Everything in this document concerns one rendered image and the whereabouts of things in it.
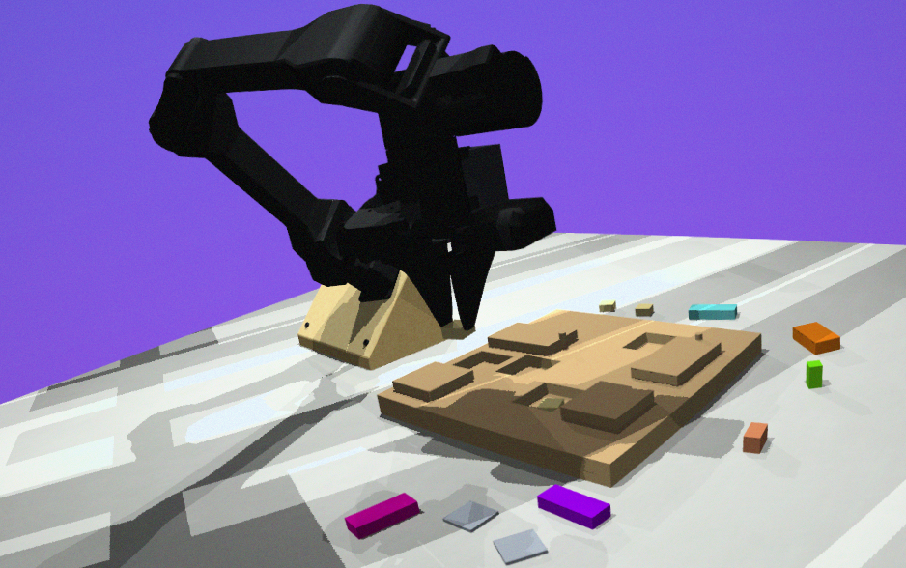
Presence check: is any magenta rectangular block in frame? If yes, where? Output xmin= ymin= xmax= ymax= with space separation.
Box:
xmin=345 ymin=493 xmax=419 ymax=539

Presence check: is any purple rectangular block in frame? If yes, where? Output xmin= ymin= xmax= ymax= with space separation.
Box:
xmin=537 ymin=484 xmax=611 ymax=530

